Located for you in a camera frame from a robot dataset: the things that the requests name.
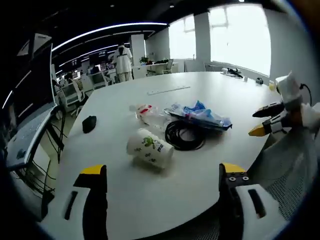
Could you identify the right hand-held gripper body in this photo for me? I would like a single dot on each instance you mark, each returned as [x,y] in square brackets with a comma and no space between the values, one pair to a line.
[291,92]

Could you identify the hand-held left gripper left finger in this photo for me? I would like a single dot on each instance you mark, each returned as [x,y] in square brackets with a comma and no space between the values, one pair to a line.
[95,200]

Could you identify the grey laptop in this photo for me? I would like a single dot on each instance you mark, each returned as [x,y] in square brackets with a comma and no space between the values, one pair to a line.
[27,140]

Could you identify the small yellow cup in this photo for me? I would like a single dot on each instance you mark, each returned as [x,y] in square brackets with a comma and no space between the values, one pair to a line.
[272,86]

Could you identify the white office chair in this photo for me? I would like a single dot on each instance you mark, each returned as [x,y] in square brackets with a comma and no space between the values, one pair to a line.
[71,95]
[100,81]

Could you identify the blue plastic package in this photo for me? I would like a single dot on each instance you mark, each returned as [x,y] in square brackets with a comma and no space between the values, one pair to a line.
[205,115]

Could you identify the green potted plant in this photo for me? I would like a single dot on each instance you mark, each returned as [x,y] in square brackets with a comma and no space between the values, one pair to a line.
[143,60]

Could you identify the white paper cup green print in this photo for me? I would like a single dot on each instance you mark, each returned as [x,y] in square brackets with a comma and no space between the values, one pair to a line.
[147,148]

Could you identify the pile of black items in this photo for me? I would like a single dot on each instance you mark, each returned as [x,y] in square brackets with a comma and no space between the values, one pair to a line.
[233,72]

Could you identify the black stand frame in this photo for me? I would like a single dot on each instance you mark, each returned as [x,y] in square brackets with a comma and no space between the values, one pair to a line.
[58,140]

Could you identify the black pouch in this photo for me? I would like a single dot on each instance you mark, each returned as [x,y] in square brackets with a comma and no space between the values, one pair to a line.
[89,124]

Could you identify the white table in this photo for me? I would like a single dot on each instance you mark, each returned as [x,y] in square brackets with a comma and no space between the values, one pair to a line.
[150,190]

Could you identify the white office desk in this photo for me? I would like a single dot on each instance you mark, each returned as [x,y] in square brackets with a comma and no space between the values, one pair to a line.
[155,68]

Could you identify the clear plastic bottle white cap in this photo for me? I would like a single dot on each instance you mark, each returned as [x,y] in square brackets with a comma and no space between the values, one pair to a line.
[147,113]

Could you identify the small black object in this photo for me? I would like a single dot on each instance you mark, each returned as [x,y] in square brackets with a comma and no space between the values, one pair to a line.
[259,81]

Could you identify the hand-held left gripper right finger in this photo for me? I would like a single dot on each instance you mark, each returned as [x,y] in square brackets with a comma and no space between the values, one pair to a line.
[230,200]

